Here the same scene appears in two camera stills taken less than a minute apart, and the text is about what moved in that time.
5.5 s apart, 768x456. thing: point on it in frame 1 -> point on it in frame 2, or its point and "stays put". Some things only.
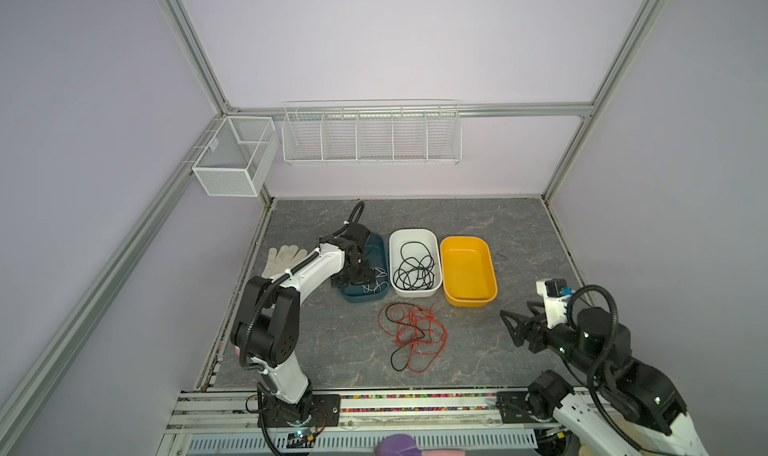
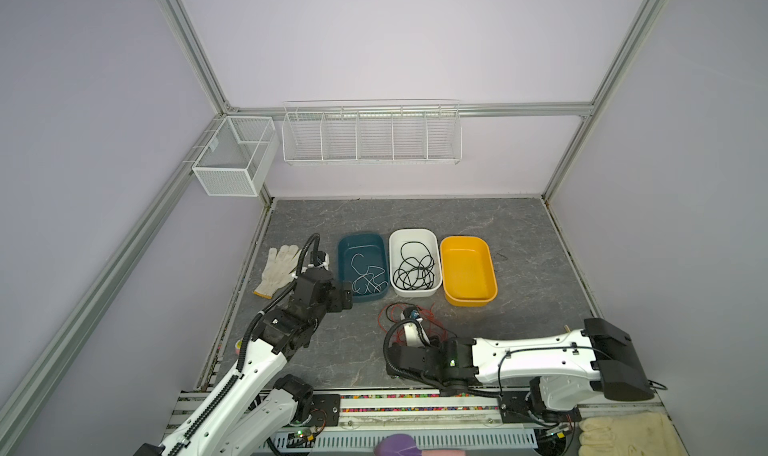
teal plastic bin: x=376 y=253 stays put
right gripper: x=539 y=329 -> x=390 y=352
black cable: x=416 y=270 stays put
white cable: x=368 y=289 stays put
